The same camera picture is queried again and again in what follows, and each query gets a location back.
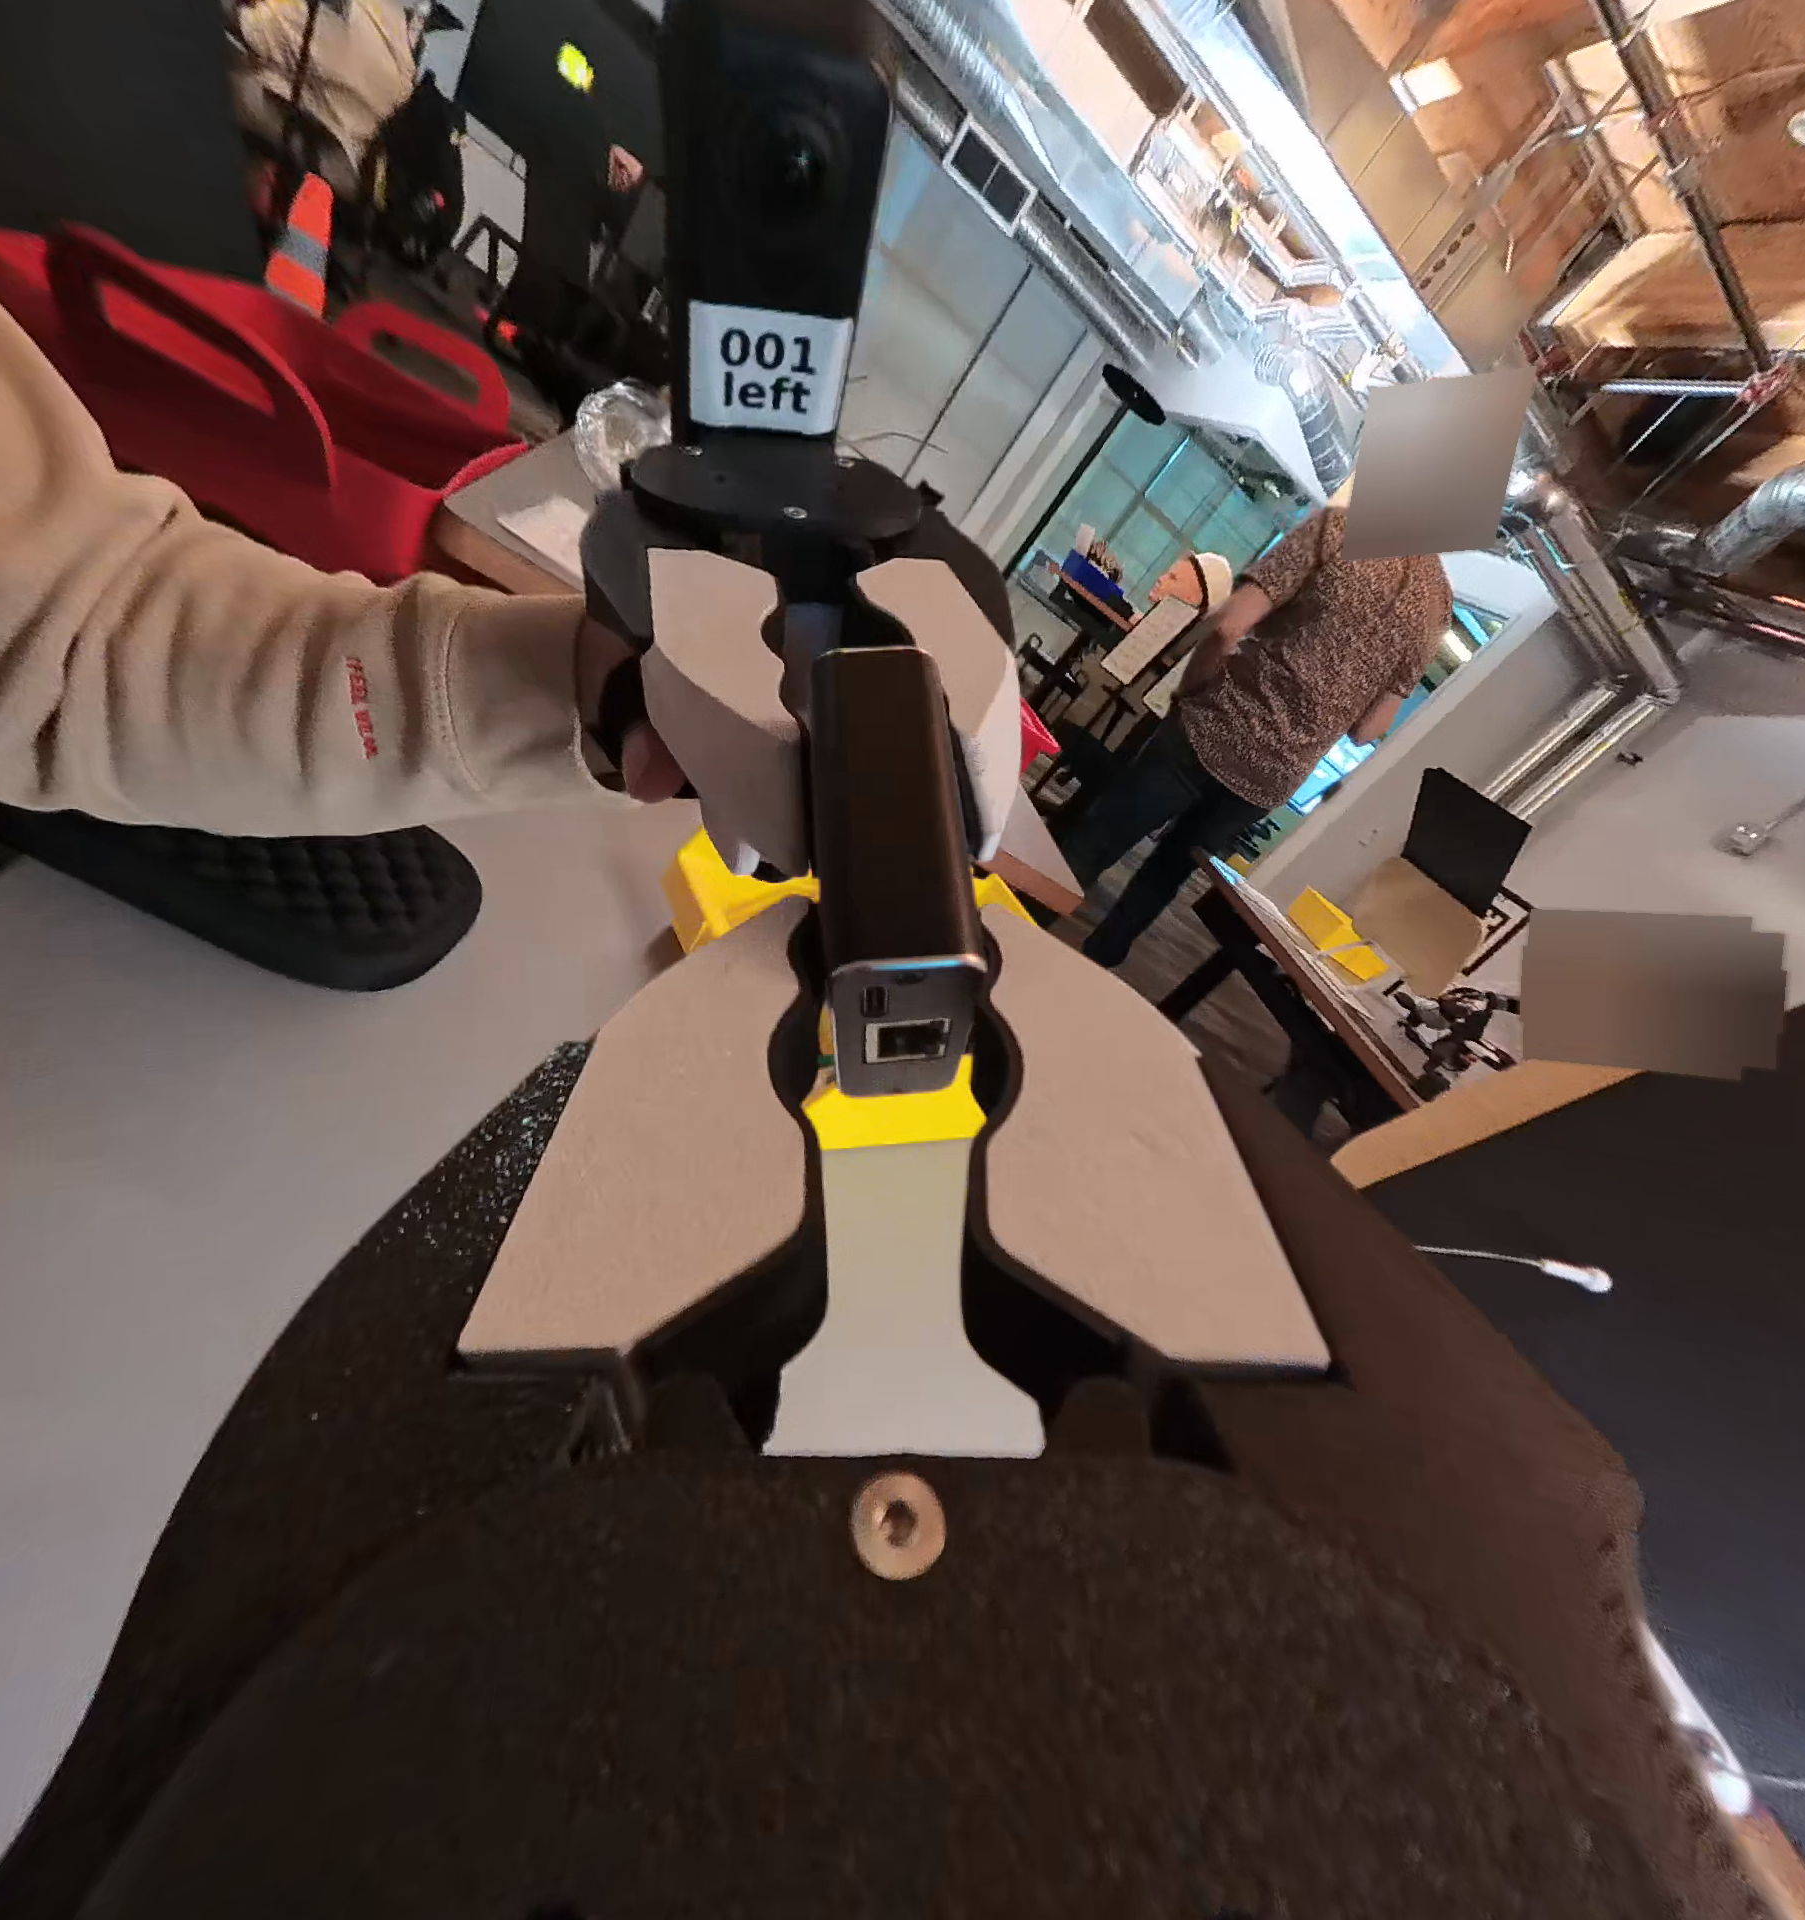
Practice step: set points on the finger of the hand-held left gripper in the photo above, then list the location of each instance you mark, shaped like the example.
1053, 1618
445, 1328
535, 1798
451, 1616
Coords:
722, 706
947, 630

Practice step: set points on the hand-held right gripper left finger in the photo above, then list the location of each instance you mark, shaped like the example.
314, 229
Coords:
663, 1187

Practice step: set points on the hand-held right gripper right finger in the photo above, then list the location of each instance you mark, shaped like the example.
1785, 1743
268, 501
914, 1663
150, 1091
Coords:
1142, 1187

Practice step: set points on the black ethernet adapter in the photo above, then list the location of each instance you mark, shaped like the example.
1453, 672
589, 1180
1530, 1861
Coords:
887, 810

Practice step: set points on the yellow plastic bin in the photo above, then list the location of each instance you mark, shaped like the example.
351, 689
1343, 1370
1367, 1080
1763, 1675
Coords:
895, 1118

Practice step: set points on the person's left forearm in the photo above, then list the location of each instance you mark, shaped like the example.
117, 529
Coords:
168, 646

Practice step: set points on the person's left hand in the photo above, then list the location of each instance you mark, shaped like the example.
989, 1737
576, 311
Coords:
625, 720

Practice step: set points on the white air vent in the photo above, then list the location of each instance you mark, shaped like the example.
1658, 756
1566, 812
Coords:
989, 174

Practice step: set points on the dark-legged work table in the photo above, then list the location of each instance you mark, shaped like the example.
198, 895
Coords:
1324, 1005

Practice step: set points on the clear plastic bag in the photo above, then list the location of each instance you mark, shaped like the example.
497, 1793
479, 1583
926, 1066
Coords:
620, 434

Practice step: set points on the black floor lamp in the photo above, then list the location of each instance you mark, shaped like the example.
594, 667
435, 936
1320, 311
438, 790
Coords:
1131, 394

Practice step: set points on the small yellow bin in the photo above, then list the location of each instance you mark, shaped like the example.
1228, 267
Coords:
1330, 930

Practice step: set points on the white and black equipment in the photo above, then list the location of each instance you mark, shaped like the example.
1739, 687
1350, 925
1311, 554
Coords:
1457, 1028

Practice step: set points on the black and tan reflector panel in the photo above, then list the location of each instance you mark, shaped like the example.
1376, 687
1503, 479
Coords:
1457, 840

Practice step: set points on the orange traffic cone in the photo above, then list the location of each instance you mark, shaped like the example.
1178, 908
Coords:
300, 240

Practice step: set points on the black textured pad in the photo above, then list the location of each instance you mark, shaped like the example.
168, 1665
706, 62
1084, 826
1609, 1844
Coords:
273, 900

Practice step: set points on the black wood-edged panel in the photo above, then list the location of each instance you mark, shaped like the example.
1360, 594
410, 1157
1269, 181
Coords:
1667, 1350

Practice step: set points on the red tote basket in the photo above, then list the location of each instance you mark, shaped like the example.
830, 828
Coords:
243, 389

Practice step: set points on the silver ventilation duct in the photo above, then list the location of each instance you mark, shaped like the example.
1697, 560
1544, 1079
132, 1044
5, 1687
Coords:
1142, 254
1788, 511

